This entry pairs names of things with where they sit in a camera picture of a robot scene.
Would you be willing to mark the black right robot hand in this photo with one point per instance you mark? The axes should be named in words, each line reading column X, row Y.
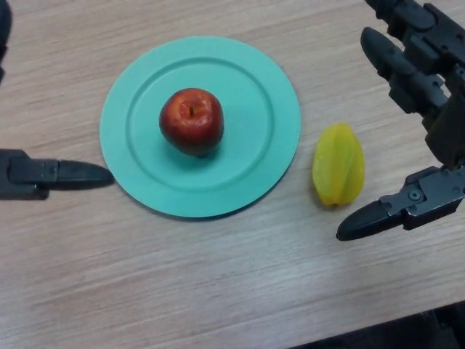
column 447, row 127

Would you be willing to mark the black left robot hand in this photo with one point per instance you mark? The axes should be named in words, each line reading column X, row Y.
column 29, row 174

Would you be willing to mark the red apple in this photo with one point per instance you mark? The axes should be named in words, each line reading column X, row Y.
column 190, row 121

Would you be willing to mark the green round plate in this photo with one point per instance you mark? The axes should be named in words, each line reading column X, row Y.
column 254, row 145

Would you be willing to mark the yellow starfruit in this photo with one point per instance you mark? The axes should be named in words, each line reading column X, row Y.
column 338, row 167

